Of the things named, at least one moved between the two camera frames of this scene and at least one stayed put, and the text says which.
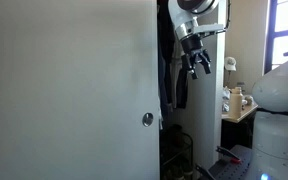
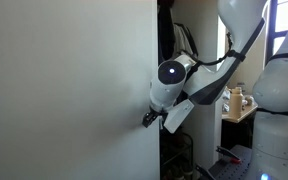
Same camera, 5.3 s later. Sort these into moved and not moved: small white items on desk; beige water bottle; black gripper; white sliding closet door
Moved: black gripper
Not moved: white sliding closet door; small white items on desk; beige water bottle
